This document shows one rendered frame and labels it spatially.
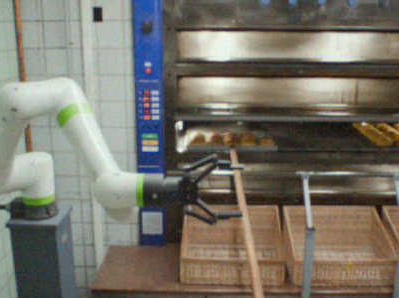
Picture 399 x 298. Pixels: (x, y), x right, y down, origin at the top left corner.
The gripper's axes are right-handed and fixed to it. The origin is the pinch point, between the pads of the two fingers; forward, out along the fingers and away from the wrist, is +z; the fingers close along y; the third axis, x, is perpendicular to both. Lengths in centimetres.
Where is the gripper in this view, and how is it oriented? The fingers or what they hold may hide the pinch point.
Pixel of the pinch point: (239, 190)
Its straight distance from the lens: 137.1
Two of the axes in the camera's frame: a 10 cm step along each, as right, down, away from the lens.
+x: -0.2, 2.6, -9.6
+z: 10.0, 0.0, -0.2
